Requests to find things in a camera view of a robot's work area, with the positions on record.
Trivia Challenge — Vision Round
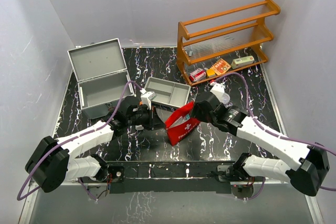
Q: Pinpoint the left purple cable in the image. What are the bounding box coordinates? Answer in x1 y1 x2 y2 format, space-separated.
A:
16 80 144 201

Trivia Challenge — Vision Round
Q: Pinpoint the red first aid pouch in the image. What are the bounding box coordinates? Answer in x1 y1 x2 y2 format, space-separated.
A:
165 101 200 146

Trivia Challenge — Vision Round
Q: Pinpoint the orange patterned medicine packet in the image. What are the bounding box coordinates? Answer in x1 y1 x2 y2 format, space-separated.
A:
211 58 231 76

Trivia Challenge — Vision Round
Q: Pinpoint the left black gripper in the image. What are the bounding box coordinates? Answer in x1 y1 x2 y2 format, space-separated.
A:
127 105 166 131

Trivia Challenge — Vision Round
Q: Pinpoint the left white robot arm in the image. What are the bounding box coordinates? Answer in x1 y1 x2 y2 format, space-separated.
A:
25 97 165 193

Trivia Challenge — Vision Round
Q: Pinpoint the small yellow box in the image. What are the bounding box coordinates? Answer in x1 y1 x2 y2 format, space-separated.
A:
206 69 216 78

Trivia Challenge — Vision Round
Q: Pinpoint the black front base bar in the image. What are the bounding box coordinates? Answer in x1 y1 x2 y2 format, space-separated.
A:
78 160 266 195

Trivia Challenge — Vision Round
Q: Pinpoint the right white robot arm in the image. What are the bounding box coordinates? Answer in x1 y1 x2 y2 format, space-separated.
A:
191 93 330 197

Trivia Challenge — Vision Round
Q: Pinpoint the grey divided tray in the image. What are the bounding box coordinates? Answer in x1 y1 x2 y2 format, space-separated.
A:
144 77 191 109

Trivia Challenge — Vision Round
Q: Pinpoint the red white medicine box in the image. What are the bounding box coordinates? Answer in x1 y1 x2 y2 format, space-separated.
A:
189 68 206 82

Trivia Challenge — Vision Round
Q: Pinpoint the grey metal case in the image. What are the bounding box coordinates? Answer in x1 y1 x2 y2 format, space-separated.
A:
68 38 130 119

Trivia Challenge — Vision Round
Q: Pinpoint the wooden three-tier shelf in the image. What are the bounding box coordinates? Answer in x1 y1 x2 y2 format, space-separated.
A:
176 0 281 86

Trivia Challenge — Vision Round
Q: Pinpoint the clear plastic round container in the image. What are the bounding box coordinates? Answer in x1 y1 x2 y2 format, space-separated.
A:
222 93 230 104

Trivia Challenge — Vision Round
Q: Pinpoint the white medicine bottle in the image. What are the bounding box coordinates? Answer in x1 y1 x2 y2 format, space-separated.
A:
135 125 144 131

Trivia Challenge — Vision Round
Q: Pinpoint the white green medicine box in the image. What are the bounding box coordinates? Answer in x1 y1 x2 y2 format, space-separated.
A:
230 55 255 69

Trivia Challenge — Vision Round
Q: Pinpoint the white blue mask packet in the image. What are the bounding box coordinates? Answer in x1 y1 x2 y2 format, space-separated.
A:
171 114 190 127

